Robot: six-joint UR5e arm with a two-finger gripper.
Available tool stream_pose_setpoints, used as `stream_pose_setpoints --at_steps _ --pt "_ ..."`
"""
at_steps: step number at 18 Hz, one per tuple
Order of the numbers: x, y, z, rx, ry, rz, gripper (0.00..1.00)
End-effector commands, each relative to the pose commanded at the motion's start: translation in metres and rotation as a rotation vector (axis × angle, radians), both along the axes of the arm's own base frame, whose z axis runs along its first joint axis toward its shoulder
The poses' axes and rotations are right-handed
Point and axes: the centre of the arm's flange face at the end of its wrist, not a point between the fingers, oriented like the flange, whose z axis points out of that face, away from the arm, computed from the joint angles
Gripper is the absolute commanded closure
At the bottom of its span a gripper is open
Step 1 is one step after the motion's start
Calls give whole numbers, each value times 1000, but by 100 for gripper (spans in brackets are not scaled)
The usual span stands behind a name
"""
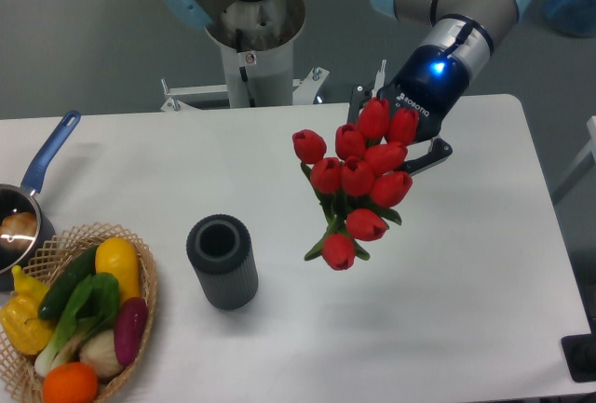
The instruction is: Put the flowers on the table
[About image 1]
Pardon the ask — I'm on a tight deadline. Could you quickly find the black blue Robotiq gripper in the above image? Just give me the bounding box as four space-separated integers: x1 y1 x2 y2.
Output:
346 46 470 176

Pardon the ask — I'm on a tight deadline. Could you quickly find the red tulip bouquet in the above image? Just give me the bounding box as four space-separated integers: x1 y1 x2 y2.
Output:
292 98 420 271

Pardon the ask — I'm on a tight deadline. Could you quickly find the dark grey ribbed vase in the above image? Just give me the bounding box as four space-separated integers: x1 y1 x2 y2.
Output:
185 214 259 311

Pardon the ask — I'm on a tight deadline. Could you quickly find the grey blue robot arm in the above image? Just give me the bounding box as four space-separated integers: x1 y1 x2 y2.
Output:
162 0 531 174

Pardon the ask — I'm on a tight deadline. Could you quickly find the white furniture leg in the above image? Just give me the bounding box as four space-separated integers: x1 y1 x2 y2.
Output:
550 115 596 207

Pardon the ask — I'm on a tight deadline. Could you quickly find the black device at edge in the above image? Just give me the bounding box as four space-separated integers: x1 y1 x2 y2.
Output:
561 333 595 383

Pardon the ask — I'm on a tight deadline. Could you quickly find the yellow squash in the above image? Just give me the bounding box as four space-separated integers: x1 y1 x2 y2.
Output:
95 237 141 306

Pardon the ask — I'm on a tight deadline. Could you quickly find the purple sweet potato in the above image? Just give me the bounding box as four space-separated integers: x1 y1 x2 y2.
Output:
114 297 148 367

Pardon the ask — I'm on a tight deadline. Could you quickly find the green bok choy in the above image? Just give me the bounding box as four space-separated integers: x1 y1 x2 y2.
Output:
34 273 119 377

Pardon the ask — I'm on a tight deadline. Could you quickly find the dark green cucumber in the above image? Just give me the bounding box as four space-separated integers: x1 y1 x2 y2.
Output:
37 245 99 320

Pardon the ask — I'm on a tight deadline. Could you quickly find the beige garlic bulb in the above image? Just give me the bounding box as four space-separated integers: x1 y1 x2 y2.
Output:
79 329 124 380

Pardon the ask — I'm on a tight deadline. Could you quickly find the brown bread roll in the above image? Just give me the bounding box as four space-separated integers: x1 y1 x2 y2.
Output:
1 212 37 252

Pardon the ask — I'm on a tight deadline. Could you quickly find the orange fruit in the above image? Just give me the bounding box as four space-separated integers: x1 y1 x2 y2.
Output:
42 362 99 403

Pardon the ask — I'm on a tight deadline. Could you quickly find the yellow bell pepper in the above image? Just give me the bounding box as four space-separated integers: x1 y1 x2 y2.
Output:
1 265 56 356

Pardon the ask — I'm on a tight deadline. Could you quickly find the woven wicker basket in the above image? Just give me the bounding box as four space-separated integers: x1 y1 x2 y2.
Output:
0 222 159 403

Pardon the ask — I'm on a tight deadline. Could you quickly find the white metal base frame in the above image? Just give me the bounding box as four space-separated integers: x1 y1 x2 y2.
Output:
159 59 388 113

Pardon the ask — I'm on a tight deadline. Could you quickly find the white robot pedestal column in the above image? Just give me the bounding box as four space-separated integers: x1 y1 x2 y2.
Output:
207 0 305 108

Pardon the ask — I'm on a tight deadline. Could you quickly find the blue handled saucepan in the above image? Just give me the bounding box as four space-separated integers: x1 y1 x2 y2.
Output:
1 111 81 292

